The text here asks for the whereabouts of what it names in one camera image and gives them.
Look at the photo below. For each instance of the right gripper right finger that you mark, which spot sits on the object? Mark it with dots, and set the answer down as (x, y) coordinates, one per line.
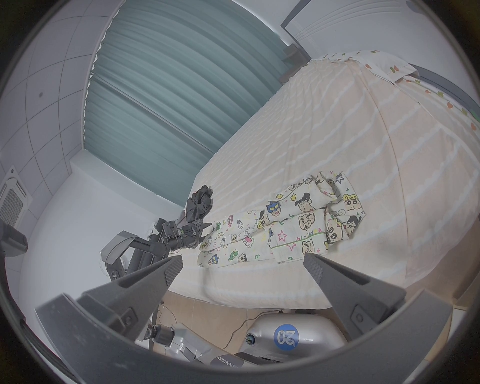
(352, 300)

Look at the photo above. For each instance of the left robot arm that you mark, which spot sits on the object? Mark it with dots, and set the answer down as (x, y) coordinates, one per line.
(142, 247)

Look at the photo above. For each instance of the bed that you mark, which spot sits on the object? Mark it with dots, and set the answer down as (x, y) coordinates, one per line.
(337, 150)

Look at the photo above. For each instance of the black garment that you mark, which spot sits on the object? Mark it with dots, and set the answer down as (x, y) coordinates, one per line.
(198, 206)

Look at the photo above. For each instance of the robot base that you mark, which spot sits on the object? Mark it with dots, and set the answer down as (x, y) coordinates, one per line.
(285, 337)

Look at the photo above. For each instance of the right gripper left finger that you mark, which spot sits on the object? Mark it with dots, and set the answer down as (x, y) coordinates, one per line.
(138, 296)

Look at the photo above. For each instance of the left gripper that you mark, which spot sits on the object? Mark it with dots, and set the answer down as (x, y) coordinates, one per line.
(186, 238)

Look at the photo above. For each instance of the white ceiling air conditioner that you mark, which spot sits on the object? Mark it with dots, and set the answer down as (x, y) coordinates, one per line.
(13, 195)

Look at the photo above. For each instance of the white printed pyjama top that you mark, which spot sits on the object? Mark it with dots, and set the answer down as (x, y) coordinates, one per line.
(292, 225)

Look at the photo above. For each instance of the blue-green curtain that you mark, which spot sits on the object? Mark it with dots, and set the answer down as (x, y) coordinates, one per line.
(142, 123)
(195, 63)

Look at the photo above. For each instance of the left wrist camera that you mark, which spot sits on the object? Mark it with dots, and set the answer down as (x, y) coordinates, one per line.
(168, 227)

